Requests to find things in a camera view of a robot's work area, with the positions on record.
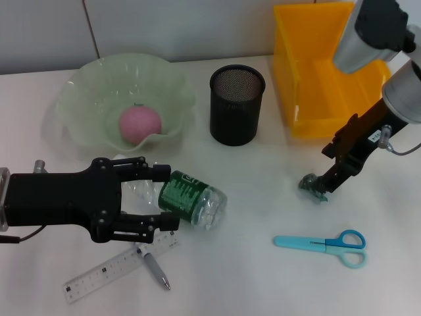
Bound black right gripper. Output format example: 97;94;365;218
318;97;408;195

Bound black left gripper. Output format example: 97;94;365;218
9;157;180;244

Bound green plastic wrapper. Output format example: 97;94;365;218
298;172;330;204

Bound clear green-label water bottle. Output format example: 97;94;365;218
113;153;228;231

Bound grey clear ballpoint pen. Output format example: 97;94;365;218
133;242;172;291

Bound blue scissors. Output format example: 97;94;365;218
273;229;368;269

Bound clear plastic ruler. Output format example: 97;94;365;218
62;230;180;304

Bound green glass fruit bowl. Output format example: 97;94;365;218
44;52;197;153

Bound black mesh pen holder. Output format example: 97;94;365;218
209;64;266;147

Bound yellow plastic bin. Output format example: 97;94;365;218
272;1;392;139

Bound black cable with silver plug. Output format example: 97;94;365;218
0;225;45;244

